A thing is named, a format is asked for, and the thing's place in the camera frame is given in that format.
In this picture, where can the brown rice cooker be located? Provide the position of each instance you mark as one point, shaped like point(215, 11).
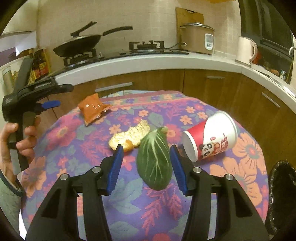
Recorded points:
point(197, 37)

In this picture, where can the white electric kettle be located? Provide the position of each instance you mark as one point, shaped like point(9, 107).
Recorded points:
point(246, 51)

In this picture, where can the red white paper cup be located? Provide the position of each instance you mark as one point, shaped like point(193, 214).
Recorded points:
point(210, 137)

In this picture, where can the black lined trash bin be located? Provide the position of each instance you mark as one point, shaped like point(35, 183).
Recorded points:
point(281, 180)

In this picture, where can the wooden cutting board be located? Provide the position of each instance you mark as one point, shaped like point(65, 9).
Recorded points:
point(184, 16)

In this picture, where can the orange snack wrapper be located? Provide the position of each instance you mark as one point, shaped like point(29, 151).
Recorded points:
point(93, 108)

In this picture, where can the wooden cabinet doors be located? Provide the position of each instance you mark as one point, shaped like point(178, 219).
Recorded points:
point(265, 108)

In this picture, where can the green vegetable leaf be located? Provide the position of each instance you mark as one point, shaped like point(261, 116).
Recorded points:
point(153, 159)

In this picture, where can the person left hand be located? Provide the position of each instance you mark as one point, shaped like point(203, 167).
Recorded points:
point(24, 147)

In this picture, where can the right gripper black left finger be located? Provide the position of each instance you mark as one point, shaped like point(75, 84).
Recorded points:
point(56, 218)

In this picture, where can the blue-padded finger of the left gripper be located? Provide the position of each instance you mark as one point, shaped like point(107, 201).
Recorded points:
point(47, 105)

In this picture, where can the chrome sink faucet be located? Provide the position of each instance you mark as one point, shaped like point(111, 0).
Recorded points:
point(289, 76)

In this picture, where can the black gas stove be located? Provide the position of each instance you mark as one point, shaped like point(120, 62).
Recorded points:
point(60, 64)

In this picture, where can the black wok pan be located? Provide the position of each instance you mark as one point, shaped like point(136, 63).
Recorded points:
point(79, 44)

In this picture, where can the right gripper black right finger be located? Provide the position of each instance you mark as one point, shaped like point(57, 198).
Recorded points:
point(220, 209)

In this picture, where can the white kitchen countertop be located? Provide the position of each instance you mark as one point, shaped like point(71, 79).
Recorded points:
point(140, 63)

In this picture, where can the sauce bottles group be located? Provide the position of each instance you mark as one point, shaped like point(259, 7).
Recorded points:
point(40, 65)

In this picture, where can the floral tablecloth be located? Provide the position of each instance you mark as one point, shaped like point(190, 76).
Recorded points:
point(133, 210)

